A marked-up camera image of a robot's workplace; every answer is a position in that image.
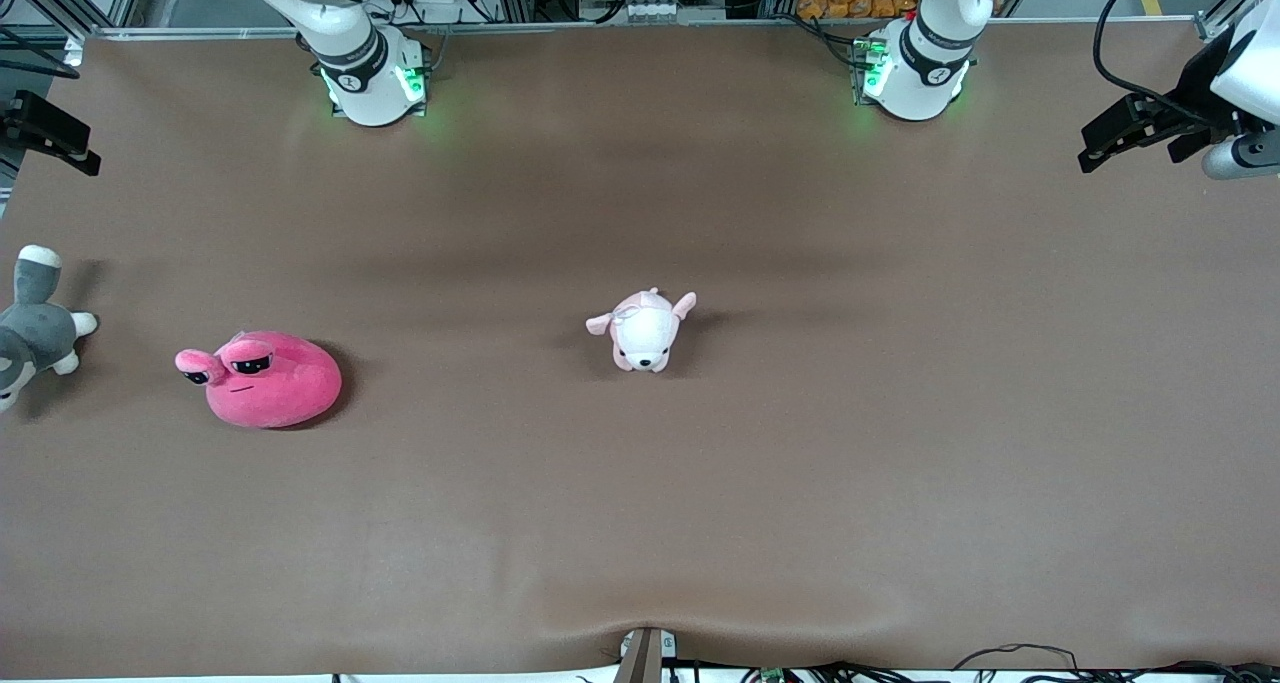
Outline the brown table cloth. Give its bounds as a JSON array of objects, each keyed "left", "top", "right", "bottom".
[{"left": 0, "top": 18, "right": 1280, "bottom": 679}]

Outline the pink blob plush toy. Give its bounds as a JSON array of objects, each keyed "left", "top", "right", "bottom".
[{"left": 175, "top": 330, "right": 343, "bottom": 431}]

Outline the pale pink dog plush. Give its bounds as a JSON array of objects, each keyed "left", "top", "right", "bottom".
[{"left": 585, "top": 287, "right": 698, "bottom": 374}]

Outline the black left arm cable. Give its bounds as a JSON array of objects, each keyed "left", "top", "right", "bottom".
[{"left": 1092, "top": 0, "right": 1216, "bottom": 129}]

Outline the grey white husky plush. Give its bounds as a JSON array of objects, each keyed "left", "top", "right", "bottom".
[{"left": 0, "top": 244, "right": 99, "bottom": 414}]

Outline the black cable loop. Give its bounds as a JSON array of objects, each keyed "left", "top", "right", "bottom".
[{"left": 953, "top": 644, "right": 1079, "bottom": 670}]

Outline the camera mount post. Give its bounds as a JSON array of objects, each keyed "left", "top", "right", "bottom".
[{"left": 612, "top": 627, "right": 679, "bottom": 683}]

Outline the black cable bundle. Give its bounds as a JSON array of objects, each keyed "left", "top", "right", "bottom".
[{"left": 690, "top": 660, "right": 1280, "bottom": 683}]

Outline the aluminium table edge rail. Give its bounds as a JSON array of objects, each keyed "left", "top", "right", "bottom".
[{"left": 85, "top": 15, "right": 1201, "bottom": 42}]

